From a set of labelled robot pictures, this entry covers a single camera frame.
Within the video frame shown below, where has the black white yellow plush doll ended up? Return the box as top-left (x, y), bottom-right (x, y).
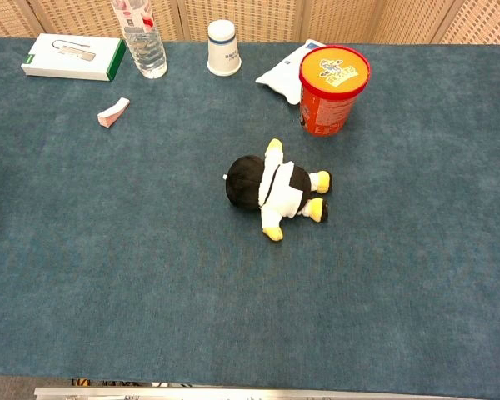
top-left (222, 137), bottom-right (333, 243)

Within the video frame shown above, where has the blue felt table mat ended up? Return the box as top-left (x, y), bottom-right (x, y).
top-left (0, 36), bottom-right (500, 399)

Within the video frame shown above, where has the white plastic pouch pack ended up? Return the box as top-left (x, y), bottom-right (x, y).
top-left (255, 38), bottom-right (328, 106)

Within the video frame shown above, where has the red cylindrical snack can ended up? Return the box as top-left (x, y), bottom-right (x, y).
top-left (298, 44), bottom-right (372, 138)

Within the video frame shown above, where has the white paper cup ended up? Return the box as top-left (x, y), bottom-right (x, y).
top-left (207, 19), bottom-right (243, 78)

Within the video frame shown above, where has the clear plastic water bottle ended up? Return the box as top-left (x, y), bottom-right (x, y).
top-left (111, 0), bottom-right (168, 80)

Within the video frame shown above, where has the woven rattan folding screen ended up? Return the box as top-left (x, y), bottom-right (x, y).
top-left (0, 0), bottom-right (500, 46)

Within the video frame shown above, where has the white green product box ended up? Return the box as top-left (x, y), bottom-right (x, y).
top-left (20, 32), bottom-right (128, 83)

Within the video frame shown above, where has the silver metal frame bar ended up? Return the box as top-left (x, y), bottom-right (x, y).
top-left (33, 386), bottom-right (484, 400)

